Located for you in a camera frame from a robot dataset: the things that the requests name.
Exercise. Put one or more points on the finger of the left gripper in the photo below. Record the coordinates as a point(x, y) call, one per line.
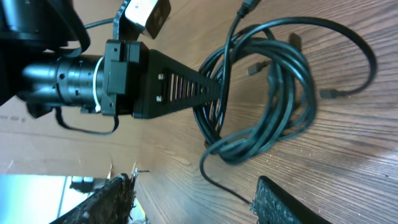
point(169, 86)

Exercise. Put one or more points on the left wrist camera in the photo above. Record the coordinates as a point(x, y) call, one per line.
point(136, 17)

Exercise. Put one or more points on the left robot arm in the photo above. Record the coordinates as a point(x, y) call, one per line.
point(45, 64)

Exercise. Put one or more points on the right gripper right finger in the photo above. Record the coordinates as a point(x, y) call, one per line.
point(273, 205)

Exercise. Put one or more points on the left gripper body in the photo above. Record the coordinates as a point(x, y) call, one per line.
point(124, 63)

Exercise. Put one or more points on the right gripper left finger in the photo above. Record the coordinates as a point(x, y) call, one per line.
point(110, 204)

